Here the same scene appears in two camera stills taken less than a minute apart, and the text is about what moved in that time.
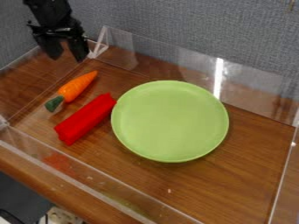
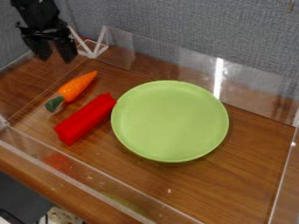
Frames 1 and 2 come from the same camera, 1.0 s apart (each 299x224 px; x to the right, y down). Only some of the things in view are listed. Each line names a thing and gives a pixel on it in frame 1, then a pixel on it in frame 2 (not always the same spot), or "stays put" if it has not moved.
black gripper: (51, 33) to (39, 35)
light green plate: (169, 121) stays put
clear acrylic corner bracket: (101, 44) stays put
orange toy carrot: (71, 90) stays put
